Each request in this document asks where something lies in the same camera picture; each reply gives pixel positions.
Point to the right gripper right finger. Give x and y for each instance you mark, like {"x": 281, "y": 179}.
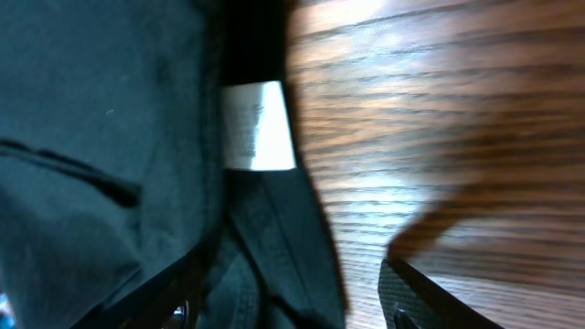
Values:
{"x": 410, "y": 300}

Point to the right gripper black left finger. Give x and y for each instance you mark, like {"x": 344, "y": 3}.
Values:
{"x": 153, "y": 303}

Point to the black t-shirt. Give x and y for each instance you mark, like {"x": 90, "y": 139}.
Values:
{"x": 131, "y": 131}

